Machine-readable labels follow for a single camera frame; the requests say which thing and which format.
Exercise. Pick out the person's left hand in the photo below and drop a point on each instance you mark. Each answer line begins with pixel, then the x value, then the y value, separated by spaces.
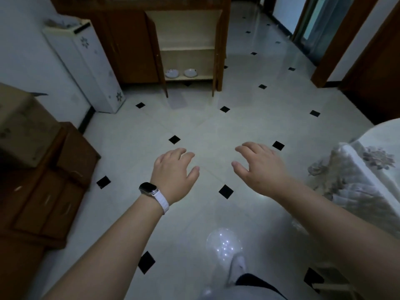
pixel 170 178

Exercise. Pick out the person's right hand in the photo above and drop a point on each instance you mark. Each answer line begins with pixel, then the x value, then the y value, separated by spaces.
pixel 265 171

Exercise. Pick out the person's right middle finger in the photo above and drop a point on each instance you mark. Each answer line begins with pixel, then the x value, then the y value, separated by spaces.
pixel 252 146

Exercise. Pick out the person's left middle finger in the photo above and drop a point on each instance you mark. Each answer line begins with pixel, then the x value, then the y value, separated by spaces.
pixel 179 153

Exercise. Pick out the person's right thumb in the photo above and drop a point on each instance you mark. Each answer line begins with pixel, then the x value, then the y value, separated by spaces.
pixel 240 170

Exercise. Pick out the person's left thumb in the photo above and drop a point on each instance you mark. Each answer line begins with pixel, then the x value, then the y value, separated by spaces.
pixel 193 176

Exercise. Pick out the person's right forearm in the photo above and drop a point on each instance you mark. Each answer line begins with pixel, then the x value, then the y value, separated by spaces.
pixel 340 237

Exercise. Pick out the person's left forearm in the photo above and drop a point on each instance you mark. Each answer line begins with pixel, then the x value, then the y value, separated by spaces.
pixel 106 249

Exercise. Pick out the smartwatch with white band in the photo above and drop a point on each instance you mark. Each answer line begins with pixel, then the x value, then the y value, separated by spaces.
pixel 153 195

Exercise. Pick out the white patterned bowl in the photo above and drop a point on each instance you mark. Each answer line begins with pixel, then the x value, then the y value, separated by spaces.
pixel 190 72
pixel 172 73

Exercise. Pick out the floral white tablecloth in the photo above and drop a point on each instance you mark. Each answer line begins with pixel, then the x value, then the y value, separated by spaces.
pixel 359 181

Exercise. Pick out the white water dispenser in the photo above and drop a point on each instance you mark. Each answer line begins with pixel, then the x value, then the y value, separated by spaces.
pixel 90 68

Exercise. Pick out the brown wooden cabinet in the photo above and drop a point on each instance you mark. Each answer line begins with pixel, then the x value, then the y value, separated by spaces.
pixel 128 40

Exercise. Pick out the brown wooden drawer unit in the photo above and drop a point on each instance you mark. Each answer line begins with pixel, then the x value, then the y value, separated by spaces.
pixel 47 196

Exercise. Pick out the glass sliding door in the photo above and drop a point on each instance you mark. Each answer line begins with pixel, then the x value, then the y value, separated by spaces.
pixel 322 24

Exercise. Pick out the brown wooden door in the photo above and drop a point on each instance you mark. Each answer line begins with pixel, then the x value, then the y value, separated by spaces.
pixel 375 71

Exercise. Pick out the brown cardboard box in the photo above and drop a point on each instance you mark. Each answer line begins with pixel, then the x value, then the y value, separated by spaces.
pixel 25 128

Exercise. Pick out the brown wooden door frame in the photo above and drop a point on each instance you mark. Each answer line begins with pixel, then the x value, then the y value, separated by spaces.
pixel 340 43

